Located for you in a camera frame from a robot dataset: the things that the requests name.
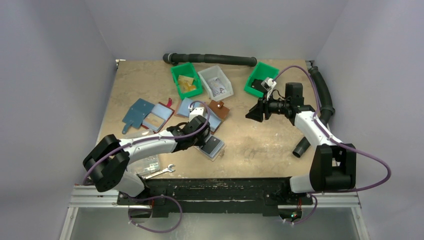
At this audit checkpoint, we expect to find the cream card holder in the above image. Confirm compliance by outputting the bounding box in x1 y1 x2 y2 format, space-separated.
195 135 226 162

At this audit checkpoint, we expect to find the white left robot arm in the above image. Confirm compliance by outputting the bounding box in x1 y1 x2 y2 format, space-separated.
83 116 210 205

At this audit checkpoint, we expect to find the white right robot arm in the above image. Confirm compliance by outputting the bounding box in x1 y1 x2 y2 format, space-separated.
245 79 356 204

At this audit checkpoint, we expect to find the black card in bin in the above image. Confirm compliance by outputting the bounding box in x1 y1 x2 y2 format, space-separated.
250 79 267 93

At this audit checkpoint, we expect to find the brown open card holder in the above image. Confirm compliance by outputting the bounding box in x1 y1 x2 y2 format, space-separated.
208 100 230 134

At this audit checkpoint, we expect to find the pink open card holder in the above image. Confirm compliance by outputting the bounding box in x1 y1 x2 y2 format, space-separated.
175 97 209 119

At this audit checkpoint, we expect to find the red open card holder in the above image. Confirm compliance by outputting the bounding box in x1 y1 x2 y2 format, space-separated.
141 97 175 133

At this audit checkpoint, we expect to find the gold card upper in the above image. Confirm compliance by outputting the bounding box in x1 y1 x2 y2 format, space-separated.
177 75 194 85

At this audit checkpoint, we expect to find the blue card holder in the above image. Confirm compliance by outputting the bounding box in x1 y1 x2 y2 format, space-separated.
121 98 155 135

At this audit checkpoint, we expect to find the silver wrench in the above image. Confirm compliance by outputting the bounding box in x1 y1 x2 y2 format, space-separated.
144 164 175 180

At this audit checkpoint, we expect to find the small green plastic bin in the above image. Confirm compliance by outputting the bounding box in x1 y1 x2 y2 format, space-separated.
244 62 279 98

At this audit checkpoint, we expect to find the clear plastic box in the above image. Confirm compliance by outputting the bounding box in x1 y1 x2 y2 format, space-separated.
124 129 161 177

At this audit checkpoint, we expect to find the white translucent plastic bin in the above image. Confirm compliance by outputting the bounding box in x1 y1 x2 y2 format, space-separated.
197 65 234 102

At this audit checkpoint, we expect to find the large green plastic bin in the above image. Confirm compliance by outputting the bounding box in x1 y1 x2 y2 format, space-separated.
170 62 203 100

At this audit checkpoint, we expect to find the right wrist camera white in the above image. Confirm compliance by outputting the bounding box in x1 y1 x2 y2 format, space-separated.
260 77 277 100

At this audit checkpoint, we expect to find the right black corrugated hose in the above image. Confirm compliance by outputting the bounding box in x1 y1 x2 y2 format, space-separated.
292 66 336 159

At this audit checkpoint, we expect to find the black corrugated hose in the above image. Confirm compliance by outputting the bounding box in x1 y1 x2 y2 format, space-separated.
162 52 258 67
292 66 336 159

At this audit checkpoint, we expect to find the rear black corrugated hose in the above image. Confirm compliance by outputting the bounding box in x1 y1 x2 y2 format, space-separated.
162 52 258 67

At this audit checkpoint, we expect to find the aluminium frame rail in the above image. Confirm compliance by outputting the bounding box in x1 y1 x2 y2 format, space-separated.
59 59 372 240

